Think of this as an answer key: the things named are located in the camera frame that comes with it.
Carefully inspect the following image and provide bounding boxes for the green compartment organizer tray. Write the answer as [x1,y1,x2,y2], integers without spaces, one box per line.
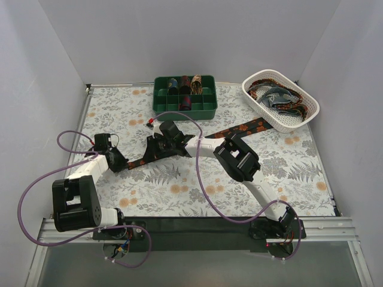
[152,75,218,121]

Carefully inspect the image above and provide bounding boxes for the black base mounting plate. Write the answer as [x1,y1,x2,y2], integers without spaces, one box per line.
[92,216,311,254]

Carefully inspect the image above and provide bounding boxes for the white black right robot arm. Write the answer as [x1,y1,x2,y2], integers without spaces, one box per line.
[144,120,295,238]

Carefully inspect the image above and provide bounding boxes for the aluminium front frame rail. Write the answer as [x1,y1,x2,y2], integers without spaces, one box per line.
[26,216,373,286]

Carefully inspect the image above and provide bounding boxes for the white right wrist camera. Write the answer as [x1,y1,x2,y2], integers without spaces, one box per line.
[146,118,163,139]

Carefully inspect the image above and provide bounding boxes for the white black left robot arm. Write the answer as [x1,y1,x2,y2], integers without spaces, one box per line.
[52,133,127,239]

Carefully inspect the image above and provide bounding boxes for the white perforated plastic basket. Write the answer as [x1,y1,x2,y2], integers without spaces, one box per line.
[242,69,320,133]

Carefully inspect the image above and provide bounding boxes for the black tie orange flowers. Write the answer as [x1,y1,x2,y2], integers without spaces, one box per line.
[127,117,273,170]

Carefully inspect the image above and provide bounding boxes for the red navy striped rolled tie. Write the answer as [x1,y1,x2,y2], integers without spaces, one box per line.
[179,94,192,111]

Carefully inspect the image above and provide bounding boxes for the tangled ties in basket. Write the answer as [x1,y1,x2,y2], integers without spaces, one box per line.
[247,79,308,121]

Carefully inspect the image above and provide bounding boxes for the floral patterned table mat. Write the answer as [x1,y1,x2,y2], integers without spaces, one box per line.
[82,87,335,216]

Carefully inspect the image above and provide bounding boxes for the gold patterned rolled tie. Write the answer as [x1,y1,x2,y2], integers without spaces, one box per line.
[190,75,203,94]

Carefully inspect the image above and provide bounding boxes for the navy patterned rolled tie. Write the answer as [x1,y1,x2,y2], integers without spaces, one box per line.
[167,78,179,96]

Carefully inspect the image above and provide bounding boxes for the dark red rolled tie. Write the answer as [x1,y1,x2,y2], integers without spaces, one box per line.
[178,75,191,95]

